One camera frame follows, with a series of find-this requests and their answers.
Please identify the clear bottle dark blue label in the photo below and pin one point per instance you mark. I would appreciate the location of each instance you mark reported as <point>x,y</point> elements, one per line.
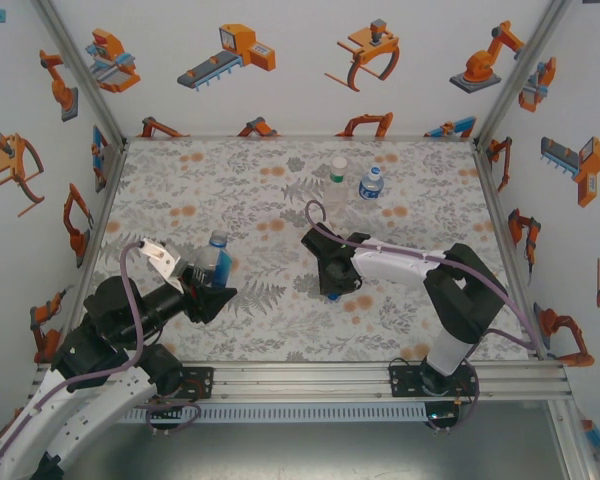
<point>222,262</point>

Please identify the clear bottle green neck label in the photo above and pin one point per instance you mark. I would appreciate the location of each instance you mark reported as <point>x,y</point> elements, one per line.
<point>336,195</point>

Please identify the clear bottle bright blue label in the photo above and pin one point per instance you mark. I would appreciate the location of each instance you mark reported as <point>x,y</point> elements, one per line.
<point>371,189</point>

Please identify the white bottle cap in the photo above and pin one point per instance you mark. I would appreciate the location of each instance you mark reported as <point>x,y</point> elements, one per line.
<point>339,163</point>

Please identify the light blue bottle cap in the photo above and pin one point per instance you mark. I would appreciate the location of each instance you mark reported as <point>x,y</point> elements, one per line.
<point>375,172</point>

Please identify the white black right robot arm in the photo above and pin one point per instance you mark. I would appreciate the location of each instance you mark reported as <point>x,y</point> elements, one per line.
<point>405,260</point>

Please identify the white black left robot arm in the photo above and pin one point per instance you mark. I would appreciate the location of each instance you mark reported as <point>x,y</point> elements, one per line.
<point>95,420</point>

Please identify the small circuit board green light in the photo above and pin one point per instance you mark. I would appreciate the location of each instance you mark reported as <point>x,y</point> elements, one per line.
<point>166,407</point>
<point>442,416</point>

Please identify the floral patterned tablecloth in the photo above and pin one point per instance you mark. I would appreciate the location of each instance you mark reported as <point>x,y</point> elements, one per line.
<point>205,175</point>

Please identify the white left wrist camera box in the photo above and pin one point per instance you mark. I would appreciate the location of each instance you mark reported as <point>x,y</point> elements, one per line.
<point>162,257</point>

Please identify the wide aluminium extrusion rail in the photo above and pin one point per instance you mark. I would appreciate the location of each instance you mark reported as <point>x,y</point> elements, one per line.
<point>305,382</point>

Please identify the aluminium table edge rail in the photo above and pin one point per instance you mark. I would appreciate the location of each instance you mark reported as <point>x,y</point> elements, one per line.
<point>300,137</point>
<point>109,195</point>
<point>493,200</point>

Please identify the aluminium frame post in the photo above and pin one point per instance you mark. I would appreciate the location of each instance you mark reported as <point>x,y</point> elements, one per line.
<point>570,440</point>
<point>524,70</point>
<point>80,70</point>

